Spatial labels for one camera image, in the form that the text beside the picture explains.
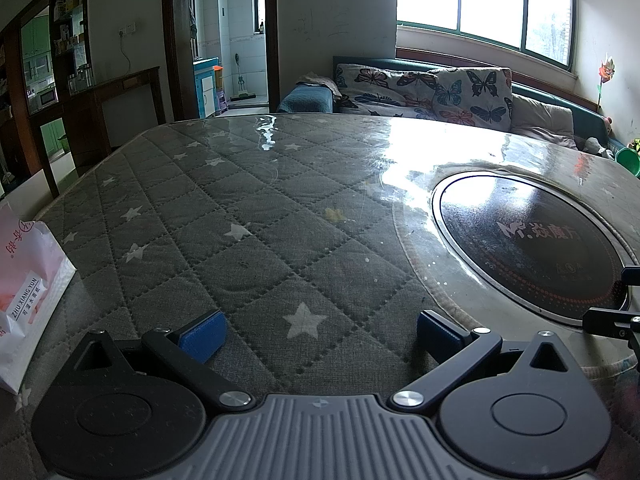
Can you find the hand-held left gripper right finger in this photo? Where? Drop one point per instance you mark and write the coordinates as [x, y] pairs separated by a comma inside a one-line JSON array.
[[437, 332]]

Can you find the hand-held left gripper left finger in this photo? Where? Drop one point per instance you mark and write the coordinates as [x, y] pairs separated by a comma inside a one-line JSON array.
[[202, 335]]

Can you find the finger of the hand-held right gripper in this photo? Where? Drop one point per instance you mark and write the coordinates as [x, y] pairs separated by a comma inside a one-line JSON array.
[[631, 275], [607, 321]]

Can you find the round black induction cooktop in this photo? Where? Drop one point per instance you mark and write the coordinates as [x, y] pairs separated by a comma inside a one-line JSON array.
[[525, 240]]

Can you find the green plastic basin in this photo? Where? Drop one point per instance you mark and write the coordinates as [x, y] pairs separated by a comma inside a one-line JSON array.
[[630, 160]]

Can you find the grey star quilted table cover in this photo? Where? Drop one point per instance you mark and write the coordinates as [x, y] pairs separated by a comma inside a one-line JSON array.
[[225, 210]]

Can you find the brown plush toy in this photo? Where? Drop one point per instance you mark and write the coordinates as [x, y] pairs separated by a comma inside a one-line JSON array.
[[636, 145]]

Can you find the grey plush toy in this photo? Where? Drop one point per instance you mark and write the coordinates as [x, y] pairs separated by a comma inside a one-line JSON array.
[[595, 146]]

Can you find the pink plush toy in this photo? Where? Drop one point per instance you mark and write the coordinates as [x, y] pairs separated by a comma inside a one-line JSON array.
[[608, 122]]

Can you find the teal sofa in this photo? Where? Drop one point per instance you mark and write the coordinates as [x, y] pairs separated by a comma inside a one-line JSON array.
[[585, 117]]

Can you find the pink white tissue pack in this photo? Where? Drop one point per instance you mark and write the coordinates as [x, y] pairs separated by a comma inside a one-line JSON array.
[[30, 300]]

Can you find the beige cushion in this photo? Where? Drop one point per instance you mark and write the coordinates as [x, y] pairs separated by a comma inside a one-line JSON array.
[[542, 117]]

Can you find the colourful pinwheel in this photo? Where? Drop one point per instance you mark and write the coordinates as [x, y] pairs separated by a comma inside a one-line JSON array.
[[607, 67]]

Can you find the purple orange plastic container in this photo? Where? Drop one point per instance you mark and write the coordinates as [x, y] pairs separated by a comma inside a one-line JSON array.
[[221, 100]]

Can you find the square butterfly print cushion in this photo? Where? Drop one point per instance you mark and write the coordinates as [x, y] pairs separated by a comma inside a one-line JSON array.
[[475, 95]]

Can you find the mop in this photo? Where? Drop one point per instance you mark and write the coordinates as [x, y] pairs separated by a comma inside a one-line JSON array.
[[243, 95]]

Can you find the blue cabinet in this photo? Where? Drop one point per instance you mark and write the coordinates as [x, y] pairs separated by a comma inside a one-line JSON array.
[[205, 80]]

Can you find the long butterfly print cushion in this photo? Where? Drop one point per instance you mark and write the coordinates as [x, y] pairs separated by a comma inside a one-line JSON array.
[[380, 80]]

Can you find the dark wooden shelf cabinet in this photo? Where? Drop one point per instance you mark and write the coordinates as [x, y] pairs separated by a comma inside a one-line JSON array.
[[15, 150]]

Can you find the beige cloth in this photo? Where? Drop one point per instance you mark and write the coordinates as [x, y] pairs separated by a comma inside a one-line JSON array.
[[317, 80]]

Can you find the microwave oven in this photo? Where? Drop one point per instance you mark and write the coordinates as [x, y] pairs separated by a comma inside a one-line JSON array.
[[47, 96]]

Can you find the dark hanging cloth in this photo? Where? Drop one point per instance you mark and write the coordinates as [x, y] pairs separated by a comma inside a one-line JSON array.
[[193, 27]]

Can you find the dark wooden door frame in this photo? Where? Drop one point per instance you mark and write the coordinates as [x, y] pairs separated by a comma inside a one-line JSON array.
[[175, 60]]

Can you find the white wall socket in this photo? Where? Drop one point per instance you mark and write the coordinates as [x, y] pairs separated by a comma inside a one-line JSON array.
[[127, 30]]

